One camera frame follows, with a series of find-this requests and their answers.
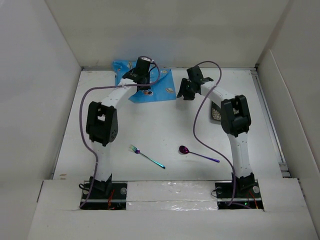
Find purple iridescent spoon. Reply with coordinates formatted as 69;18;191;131
178;145;220;163

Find iridescent fork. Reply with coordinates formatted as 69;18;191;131
129;144;166;170

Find dark floral square plate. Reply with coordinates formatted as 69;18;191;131
210;101;221;122

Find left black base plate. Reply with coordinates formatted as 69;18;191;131
79;181;128;211

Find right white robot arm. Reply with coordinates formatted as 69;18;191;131
177;65;255;197

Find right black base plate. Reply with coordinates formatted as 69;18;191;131
211;180;264;210

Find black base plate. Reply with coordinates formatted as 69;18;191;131
211;180;264;210
79;181;128;211

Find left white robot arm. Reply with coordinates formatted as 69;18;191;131
83;56;156;199

